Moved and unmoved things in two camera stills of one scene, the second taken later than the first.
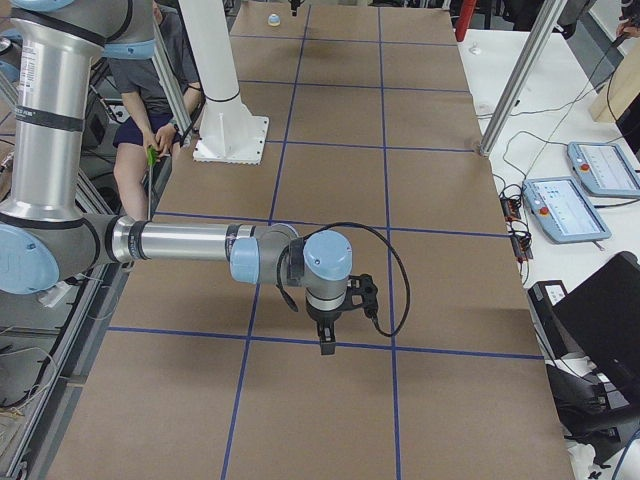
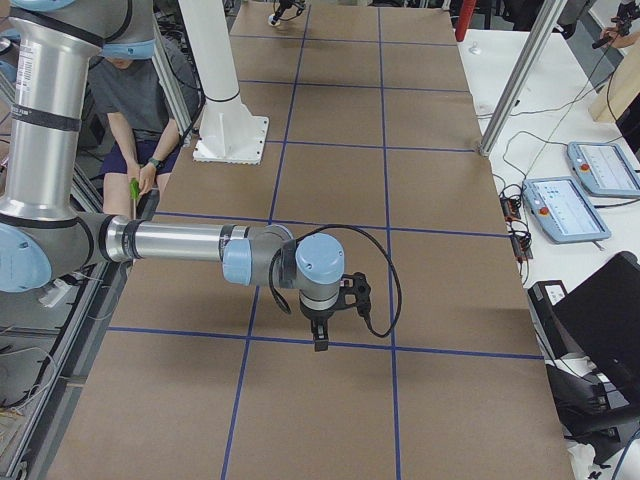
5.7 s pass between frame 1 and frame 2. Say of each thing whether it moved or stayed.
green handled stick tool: moved
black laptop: stayed
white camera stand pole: stayed
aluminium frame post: stayed
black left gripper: moved
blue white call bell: stayed
